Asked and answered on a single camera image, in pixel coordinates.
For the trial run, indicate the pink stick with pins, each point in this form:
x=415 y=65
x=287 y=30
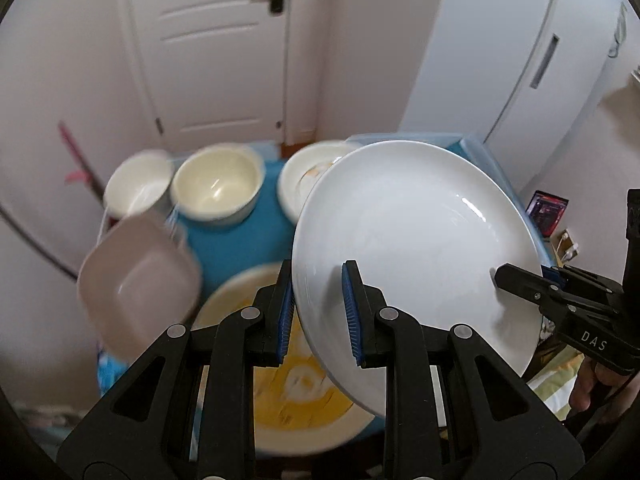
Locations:
x=80 y=165

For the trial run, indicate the cream round bowl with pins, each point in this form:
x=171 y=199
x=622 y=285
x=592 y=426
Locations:
x=220 y=185

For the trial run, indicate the plain white plate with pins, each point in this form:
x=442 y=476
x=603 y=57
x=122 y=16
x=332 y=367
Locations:
x=410 y=230

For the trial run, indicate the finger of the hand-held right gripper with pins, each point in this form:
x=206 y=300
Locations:
x=520 y=282
x=552 y=274

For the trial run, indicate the white door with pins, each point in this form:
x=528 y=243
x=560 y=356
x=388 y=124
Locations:
x=210 y=60

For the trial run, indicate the person's right hand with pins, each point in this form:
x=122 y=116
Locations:
x=585 y=385

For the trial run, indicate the white refrigerator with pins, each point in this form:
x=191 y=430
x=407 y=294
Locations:
x=490 y=50

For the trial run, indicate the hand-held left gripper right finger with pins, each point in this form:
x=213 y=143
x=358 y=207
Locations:
x=350 y=310

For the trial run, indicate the yellow green bedding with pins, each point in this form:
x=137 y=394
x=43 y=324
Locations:
x=555 y=385

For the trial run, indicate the blue tablecloth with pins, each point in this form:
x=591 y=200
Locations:
x=235 y=245

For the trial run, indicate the pink square bowl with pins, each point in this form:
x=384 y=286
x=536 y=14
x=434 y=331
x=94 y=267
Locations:
x=135 y=285

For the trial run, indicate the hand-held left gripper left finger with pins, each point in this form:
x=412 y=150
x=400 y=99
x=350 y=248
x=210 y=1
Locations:
x=285 y=310

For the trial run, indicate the large cream plate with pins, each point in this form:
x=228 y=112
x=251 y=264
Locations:
x=300 y=390

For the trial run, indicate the dark red box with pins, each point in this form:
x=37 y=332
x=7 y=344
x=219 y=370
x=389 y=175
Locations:
x=547 y=212

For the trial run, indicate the door hinge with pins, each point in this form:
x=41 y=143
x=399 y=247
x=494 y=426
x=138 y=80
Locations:
x=159 y=126

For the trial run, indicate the duck print plate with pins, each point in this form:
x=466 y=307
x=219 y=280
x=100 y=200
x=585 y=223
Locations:
x=300 y=175

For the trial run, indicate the white round bowl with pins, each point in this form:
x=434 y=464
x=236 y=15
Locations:
x=135 y=185

